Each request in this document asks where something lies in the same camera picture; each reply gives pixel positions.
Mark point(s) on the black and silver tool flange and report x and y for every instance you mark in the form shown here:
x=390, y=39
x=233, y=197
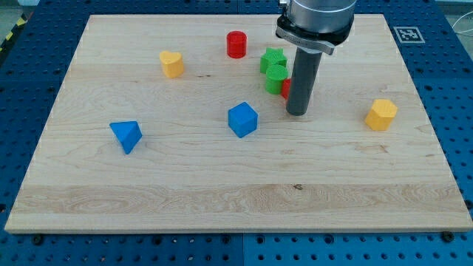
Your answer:
x=322, y=42

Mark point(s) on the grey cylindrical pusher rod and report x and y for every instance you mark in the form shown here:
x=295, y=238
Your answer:
x=305, y=68

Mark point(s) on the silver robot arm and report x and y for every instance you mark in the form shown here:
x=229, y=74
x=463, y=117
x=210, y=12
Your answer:
x=315, y=27

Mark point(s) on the blue cube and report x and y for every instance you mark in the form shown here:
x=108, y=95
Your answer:
x=242, y=119

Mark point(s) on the red block behind rod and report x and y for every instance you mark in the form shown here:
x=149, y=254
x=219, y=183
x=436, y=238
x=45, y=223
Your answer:
x=285, y=90

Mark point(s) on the green star block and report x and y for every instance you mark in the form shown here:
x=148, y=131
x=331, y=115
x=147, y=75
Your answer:
x=272, y=56

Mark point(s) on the green cylinder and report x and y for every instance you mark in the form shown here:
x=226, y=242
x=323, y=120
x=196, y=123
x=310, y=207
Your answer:
x=275, y=75

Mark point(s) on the red cylinder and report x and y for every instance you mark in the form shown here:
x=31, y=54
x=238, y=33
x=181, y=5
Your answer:
x=236, y=44

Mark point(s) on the white fiducial marker tag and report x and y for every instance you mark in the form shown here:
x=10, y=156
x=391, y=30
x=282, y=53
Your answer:
x=409, y=35

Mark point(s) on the yellow hexagon block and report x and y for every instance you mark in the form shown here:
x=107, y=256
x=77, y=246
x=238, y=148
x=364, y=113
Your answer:
x=381, y=114

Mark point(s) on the yellow heart block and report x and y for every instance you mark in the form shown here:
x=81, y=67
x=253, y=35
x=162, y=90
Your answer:
x=172, y=63

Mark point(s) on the wooden board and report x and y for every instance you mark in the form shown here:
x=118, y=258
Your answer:
x=325, y=171

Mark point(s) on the blue triangular prism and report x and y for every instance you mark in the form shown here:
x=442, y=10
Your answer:
x=128, y=134

